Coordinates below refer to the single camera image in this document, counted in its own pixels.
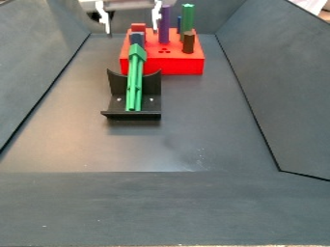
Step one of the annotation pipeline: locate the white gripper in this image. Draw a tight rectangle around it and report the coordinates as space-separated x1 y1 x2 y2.
79 0 176 35

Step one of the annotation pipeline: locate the light blue grey peg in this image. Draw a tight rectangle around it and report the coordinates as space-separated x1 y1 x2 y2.
128 32 144 47

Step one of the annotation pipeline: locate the brown hexagonal peg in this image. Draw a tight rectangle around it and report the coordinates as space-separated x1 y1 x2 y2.
182 31 195 54

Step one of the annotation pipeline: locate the green three prong object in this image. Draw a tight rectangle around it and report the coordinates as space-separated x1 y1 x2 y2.
125 44 147 111

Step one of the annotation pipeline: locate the green star peg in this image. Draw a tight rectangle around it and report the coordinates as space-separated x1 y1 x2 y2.
180 3 195 37

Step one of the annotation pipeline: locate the red rectangular peg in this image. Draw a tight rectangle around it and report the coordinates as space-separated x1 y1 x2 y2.
129 23 145 32

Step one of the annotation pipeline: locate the red peg board base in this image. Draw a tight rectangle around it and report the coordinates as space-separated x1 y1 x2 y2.
119 26 204 75

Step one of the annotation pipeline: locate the black curved fixture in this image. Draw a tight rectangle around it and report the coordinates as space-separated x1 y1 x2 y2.
100 70 161 120

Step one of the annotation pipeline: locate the purple cylinder peg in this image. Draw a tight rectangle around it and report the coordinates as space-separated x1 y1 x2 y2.
159 5 169 43

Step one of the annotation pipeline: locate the dark blue peg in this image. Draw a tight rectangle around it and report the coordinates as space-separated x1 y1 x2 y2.
176 15 182 34

